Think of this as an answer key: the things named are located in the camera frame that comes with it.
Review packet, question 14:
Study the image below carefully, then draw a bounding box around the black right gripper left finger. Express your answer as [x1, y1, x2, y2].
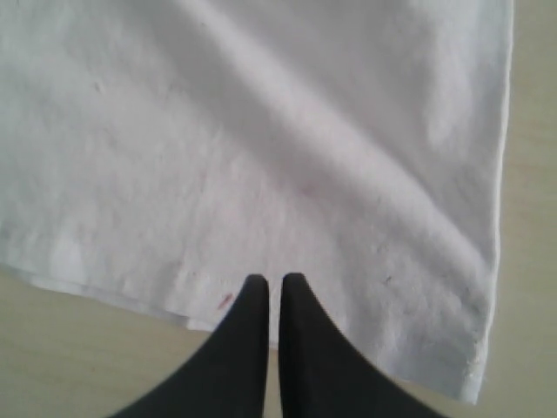
[114, 274, 269, 417]

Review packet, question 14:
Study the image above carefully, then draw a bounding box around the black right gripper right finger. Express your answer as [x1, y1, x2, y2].
[278, 273, 440, 417]

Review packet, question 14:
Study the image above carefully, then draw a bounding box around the white t-shirt red print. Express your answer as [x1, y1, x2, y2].
[1, 1, 513, 403]

